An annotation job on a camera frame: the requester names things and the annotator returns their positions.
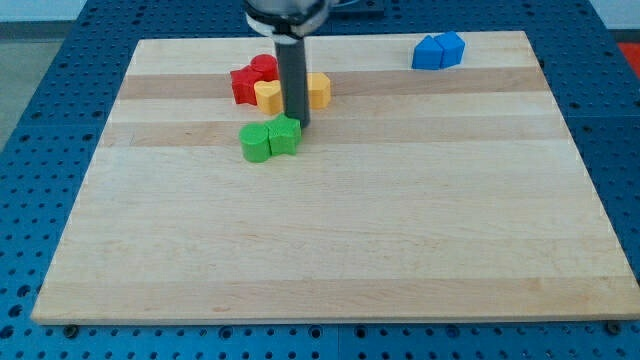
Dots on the yellow hexagon block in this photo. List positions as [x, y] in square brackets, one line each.
[319, 90]

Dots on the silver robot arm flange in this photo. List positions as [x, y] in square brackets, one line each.
[286, 21]

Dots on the yellow heart block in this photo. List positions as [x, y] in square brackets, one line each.
[269, 97]

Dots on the green star block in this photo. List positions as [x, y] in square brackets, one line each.
[284, 135]

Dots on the green cylinder block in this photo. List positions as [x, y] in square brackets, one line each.
[254, 139]

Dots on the red star block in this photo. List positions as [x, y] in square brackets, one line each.
[242, 83]

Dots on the red cylinder block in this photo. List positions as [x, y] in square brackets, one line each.
[266, 65]

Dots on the wooden board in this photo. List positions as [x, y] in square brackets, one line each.
[415, 196]

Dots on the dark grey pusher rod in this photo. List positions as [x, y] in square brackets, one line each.
[292, 69]

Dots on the blue cube block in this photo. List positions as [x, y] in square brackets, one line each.
[427, 54]

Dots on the blue pentagon block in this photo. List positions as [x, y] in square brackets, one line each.
[452, 46]

